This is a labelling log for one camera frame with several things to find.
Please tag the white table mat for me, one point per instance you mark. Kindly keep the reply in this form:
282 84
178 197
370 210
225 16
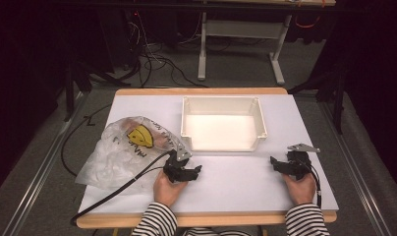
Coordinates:
232 183

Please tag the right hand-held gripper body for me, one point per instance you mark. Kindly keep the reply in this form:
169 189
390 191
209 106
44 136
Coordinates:
299 162

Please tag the clear plastic bag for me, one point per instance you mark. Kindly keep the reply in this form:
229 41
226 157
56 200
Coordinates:
111 160

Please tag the white desk frame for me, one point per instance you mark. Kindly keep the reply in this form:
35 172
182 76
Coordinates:
242 29

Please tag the white plastic bin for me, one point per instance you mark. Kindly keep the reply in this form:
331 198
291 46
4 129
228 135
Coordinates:
223 131

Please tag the person's right hand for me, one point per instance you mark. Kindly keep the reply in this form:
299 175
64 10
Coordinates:
299 191

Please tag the person's left hand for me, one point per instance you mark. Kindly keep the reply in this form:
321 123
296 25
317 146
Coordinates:
167 191

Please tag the black metal stand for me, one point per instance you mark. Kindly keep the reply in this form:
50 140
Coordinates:
339 98
70 88

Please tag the metal floor rail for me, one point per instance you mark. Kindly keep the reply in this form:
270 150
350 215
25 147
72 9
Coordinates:
42 167
357 170

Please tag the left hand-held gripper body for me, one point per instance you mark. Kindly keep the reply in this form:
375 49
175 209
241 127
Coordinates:
175 165

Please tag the person's striped shirt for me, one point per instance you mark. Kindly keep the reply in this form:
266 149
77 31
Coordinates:
216 232

